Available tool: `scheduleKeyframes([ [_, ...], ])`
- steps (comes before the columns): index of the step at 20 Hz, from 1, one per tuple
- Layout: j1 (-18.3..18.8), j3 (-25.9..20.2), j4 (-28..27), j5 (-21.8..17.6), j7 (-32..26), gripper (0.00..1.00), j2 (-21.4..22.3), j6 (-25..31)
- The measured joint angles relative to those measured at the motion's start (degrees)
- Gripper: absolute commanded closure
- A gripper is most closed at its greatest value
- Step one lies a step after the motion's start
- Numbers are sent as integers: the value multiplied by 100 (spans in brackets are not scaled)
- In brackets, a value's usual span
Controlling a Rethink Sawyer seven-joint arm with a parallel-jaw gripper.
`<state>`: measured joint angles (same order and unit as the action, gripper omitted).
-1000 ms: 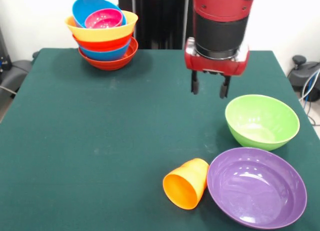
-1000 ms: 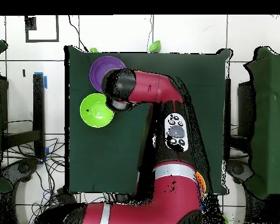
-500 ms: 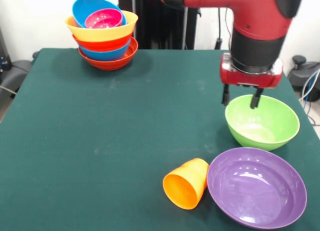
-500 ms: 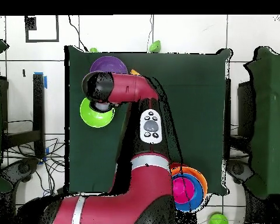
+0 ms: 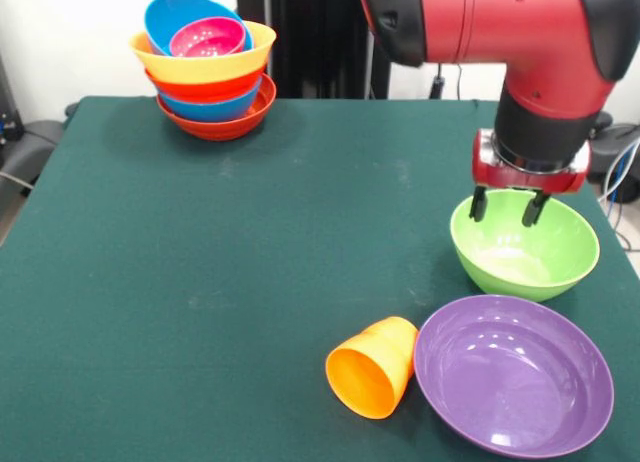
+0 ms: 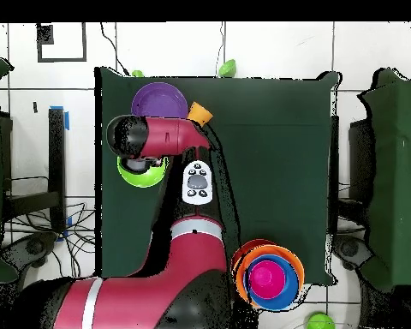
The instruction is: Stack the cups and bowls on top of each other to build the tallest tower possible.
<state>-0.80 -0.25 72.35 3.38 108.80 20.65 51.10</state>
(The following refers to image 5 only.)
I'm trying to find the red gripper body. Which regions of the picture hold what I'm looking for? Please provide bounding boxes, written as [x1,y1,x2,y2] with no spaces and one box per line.
[472,128,592,195]

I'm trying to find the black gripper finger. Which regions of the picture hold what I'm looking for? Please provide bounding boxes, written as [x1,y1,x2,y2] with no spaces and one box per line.
[468,185,488,223]
[521,190,552,228]

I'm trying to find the large green plastic bowl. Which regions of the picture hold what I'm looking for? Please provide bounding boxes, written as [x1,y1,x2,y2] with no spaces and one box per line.
[449,188,601,304]

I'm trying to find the red-orange plastic bowl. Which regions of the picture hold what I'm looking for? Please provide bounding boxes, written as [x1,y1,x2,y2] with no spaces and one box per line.
[144,64,269,104]
[156,74,278,142]

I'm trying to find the blue plastic bowl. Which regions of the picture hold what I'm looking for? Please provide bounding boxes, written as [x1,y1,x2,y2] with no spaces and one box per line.
[158,76,265,123]
[144,0,255,57]

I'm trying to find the large orange plastic bowl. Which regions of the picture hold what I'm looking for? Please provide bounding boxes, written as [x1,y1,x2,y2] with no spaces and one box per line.
[129,19,278,86]

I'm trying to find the pink plastic bowl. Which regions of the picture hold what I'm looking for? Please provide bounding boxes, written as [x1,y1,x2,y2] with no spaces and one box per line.
[168,16,247,58]

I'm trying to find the black wheeled base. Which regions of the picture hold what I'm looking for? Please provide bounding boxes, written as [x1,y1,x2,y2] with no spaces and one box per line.
[0,51,66,188]
[585,110,640,204]

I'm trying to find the purple plastic bowl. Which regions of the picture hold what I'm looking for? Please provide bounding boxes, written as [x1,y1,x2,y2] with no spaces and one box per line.
[413,294,615,459]

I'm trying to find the dark green tablecloth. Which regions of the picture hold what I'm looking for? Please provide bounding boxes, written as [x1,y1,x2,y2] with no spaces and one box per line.
[0,95,640,462]

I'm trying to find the orange plastic cup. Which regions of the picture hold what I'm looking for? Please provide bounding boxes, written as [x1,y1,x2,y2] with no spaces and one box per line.
[325,316,420,421]

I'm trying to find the blue and white cable bundle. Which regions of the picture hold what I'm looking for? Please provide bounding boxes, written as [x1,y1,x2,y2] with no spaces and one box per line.
[597,136,640,253]

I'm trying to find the black wall cable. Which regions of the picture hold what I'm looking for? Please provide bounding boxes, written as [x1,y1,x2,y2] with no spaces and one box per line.
[428,62,464,101]

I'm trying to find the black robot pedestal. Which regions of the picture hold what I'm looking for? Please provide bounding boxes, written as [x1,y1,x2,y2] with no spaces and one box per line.
[234,0,404,101]

